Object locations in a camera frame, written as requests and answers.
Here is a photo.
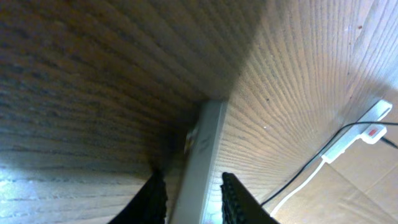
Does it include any white power strip cord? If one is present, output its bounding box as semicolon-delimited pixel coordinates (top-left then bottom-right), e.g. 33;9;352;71
269;159;326;218

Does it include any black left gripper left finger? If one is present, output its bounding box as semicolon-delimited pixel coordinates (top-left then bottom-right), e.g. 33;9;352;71
109;170;168;224

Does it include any white power strip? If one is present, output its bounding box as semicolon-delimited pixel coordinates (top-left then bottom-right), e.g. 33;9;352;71
321;100;393;164

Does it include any black charger cable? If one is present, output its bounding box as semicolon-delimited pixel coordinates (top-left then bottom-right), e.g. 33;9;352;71
260;121;398;208

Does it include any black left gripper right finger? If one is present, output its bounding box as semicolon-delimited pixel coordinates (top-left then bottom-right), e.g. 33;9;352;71
220;172;279;224

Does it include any white charger plug adapter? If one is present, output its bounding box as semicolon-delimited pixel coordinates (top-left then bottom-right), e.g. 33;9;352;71
360;124;387;144

